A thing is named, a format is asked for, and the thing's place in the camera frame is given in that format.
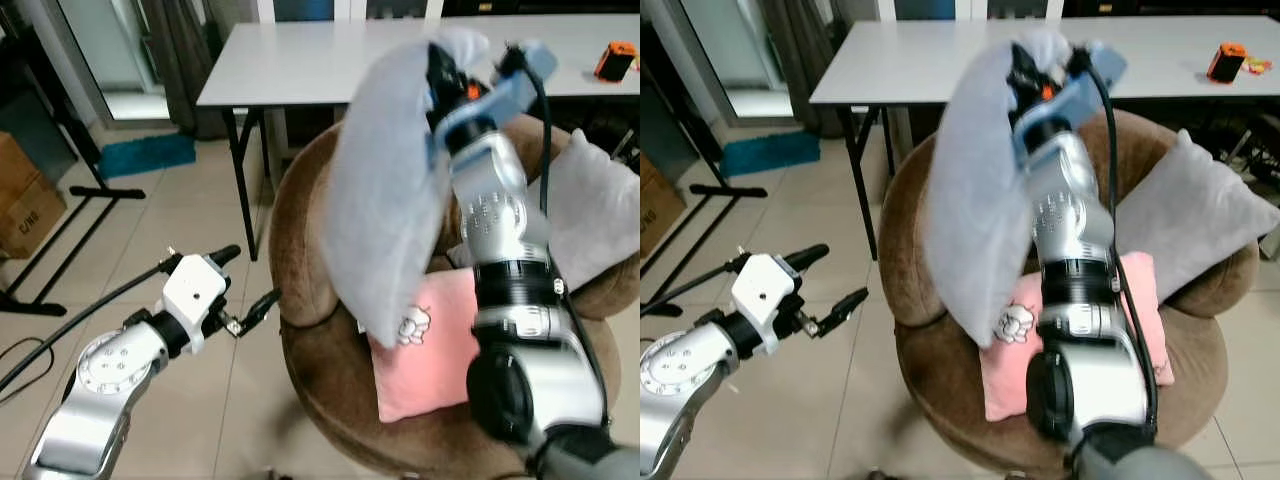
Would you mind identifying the grey square pillow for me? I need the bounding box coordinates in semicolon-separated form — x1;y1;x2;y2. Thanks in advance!
1112;128;1280;302
920;28;1077;350
445;128;641;292
322;28;492;350

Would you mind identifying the brown round sofa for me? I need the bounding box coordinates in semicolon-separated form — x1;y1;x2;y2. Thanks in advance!
878;108;1262;479
268;112;641;479

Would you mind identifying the teal floor mat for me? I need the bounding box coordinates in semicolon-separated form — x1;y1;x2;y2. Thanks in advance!
720;130;822;180
98;133;199;182

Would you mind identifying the pink printed pillow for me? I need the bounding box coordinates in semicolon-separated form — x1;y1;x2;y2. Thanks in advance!
368;265;482;425
978;250;1177;424

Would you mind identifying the black metal stand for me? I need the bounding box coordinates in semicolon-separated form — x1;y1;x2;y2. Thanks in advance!
640;30;770;320
0;30;147;317

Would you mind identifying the white folding table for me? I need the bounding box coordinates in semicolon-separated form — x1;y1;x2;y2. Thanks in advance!
197;14;641;263
810;15;1280;262

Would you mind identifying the cardboard box with black letters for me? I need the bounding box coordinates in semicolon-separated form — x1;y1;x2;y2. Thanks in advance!
640;155;687;257
0;130;70;262

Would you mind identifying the orange black device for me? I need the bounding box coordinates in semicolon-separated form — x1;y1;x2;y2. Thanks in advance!
1205;42;1249;86
594;40;639;84

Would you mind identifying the dark brown curtain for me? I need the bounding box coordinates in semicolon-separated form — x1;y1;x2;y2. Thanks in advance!
765;0;852;102
140;0;237;140

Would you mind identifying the white framed glass door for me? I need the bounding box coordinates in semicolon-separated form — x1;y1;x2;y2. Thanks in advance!
50;0;177;127
675;0;797;127

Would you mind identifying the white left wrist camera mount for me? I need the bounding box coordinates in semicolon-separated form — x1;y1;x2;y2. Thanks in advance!
160;253;234;354
732;253;807;354

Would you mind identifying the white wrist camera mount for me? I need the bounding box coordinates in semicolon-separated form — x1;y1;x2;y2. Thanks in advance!
732;253;807;354
1010;40;1130;172
160;253;234;354
430;40;560;162

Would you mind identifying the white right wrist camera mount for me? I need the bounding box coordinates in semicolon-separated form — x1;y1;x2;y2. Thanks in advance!
430;40;560;162
1010;40;1130;172

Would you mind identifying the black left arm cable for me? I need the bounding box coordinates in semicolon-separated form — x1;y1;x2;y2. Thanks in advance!
0;255;182;397
640;255;752;312

